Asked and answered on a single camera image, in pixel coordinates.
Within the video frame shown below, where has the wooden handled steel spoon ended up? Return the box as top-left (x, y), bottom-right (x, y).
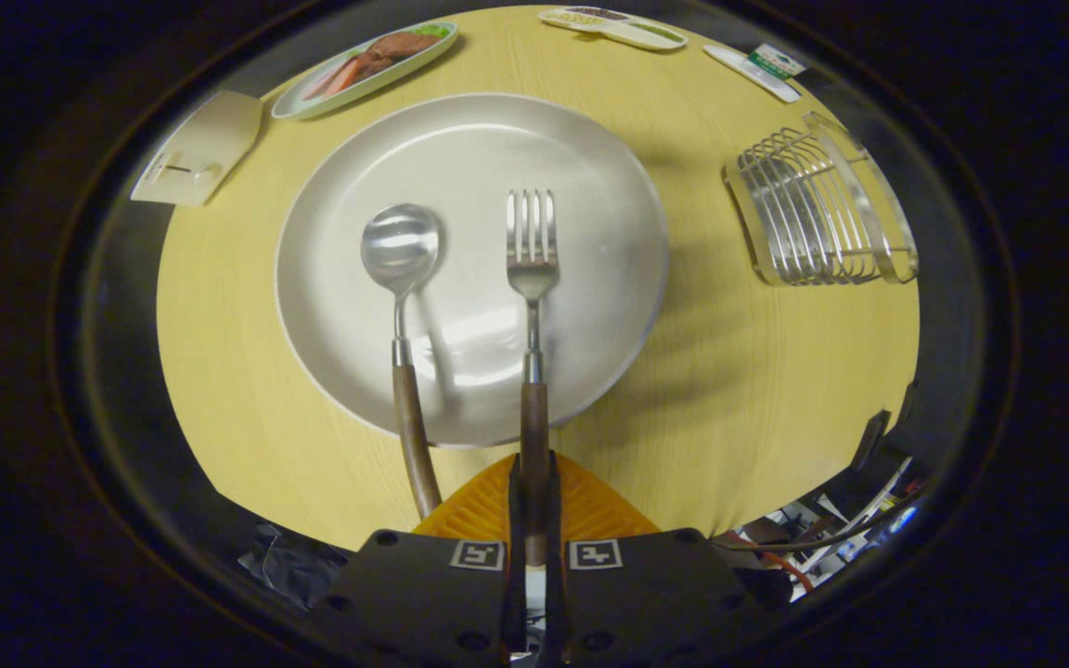
top-left (361, 203), bottom-right (444, 520)

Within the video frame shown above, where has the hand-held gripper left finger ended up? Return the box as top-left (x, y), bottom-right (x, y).
top-left (309, 452), bottom-right (528, 667)

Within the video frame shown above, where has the long white dish with greens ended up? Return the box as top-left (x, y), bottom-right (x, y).
top-left (538, 6), bottom-right (689, 52)

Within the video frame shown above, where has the wooden handled steel fork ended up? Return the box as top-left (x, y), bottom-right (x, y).
top-left (507, 190), bottom-right (560, 567)

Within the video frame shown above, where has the large white round plate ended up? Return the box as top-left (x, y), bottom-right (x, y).
top-left (275, 93), bottom-right (670, 449)

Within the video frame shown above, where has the white packet with green label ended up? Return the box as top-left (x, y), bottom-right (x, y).
top-left (703, 43), bottom-right (808, 103)

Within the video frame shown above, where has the orange cable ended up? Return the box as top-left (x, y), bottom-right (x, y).
top-left (720, 533), bottom-right (816, 593)

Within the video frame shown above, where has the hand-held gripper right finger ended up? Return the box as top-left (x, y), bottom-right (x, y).
top-left (540, 451), bottom-right (762, 667)

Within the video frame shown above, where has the metal wire rack holder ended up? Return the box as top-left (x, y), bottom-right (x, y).
top-left (722, 111), bottom-right (920, 287)

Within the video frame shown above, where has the oval dish with food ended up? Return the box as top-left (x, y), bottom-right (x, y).
top-left (271, 20), bottom-right (459, 122)

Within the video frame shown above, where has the white napkin dispenser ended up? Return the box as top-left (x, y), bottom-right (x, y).
top-left (130, 90), bottom-right (264, 207)

